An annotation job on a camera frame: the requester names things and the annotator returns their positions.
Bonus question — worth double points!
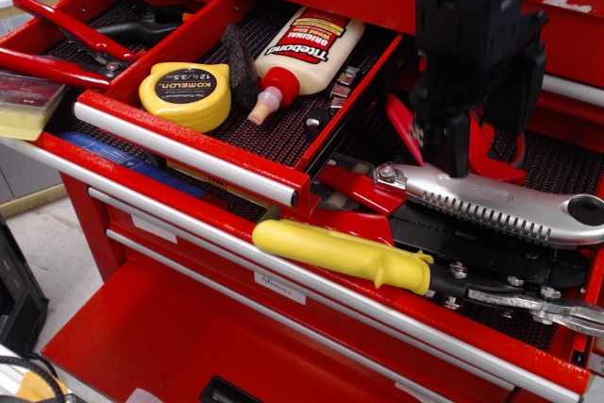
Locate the small silver metal clips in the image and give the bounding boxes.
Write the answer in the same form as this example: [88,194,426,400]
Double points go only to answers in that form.
[329,66,361,109]

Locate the red handled crimping tool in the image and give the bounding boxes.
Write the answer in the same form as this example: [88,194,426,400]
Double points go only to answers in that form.
[310,175,589,289]

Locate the yellow tape measure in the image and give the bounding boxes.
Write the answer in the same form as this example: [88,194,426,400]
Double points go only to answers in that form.
[139,62,231,133]

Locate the black plastic clamp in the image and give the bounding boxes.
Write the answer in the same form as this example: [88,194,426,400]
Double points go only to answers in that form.
[93,0,193,45]

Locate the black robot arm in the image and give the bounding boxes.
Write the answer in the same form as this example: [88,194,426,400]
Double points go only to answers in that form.
[411,0,548,177]

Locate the red handled scissors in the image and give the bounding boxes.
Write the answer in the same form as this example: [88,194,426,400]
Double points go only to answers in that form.
[482,123,526,169]

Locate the blue flat package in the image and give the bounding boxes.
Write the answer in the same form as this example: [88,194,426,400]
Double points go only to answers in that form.
[58,131,206,198]

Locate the white drawer label Adhesives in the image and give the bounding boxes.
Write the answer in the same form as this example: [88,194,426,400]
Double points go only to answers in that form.
[254,272,307,305]

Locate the wide red open drawer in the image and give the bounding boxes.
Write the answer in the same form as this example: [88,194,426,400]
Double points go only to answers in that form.
[36,70,604,403]

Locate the red handled wire stripper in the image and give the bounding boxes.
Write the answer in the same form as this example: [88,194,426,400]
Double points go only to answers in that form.
[0,0,142,91]

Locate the black box on floor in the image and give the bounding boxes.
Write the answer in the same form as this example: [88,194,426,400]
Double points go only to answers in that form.
[1,217,49,355]

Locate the Titebond wood glue bottle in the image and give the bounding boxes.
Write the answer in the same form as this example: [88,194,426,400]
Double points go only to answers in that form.
[248,7,365,125]

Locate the red metal tool chest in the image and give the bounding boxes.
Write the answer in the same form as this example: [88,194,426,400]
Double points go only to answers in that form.
[1,0,603,402]

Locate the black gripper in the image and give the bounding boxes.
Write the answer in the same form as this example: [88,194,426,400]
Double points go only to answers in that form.
[411,0,547,177]

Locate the black foam brush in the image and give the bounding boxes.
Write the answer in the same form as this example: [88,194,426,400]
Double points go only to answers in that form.
[221,23,260,111]

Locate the black knob with screw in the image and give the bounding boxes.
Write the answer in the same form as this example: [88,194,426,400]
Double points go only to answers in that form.
[303,108,331,142]

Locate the yellow handled tin snips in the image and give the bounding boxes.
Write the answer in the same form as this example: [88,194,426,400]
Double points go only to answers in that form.
[252,219,603,338]

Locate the silver box cutter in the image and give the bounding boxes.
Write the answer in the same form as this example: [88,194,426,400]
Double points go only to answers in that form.
[374,162,603,249]

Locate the yellow block clear case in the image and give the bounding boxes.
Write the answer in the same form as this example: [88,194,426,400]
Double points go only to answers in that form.
[1,72,68,141]

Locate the red handled pliers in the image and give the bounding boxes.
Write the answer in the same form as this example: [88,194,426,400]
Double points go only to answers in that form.
[385,94,527,185]

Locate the yellow flat package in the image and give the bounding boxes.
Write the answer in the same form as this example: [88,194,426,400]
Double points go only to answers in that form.
[167,160,271,210]

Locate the small red open drawer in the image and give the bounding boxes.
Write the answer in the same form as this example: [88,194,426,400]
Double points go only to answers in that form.
[73,0,407,206]

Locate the clear blade dispenser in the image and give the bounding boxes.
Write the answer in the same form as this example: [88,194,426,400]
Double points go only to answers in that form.
[311,153,375,211]

